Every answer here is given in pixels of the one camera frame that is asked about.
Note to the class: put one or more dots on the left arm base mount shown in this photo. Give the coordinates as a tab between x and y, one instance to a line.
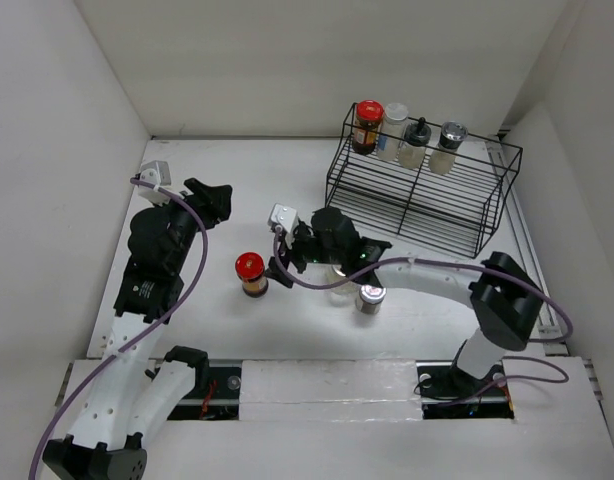
217	399

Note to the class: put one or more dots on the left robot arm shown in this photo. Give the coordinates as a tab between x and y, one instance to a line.
122	415

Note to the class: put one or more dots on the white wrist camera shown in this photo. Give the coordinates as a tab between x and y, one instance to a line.
287	219
151	177

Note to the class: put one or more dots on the black knob lid grinder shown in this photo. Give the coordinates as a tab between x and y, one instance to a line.
414	142

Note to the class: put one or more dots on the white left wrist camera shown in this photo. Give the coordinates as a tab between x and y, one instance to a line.
151	177

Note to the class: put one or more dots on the red lid sauce jar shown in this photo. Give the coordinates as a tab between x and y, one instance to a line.
367	122
250	269

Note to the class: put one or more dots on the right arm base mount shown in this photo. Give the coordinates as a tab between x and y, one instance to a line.
449	394

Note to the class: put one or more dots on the clear glass jar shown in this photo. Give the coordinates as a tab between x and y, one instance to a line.
343	295

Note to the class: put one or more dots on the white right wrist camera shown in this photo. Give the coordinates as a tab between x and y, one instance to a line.
287	219

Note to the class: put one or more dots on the black wire rack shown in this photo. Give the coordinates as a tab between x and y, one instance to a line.
457	213

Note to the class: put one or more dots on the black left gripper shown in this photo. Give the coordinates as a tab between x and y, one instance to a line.
210	203

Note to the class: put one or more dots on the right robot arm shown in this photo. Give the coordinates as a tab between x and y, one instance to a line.
505	301

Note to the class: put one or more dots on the labelled lid brown jar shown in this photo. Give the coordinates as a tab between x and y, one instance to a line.
370	299

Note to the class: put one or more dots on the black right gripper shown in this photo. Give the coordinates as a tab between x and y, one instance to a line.
302	230

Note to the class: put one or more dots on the silver lid white bottle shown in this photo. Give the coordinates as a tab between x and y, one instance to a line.
395	119

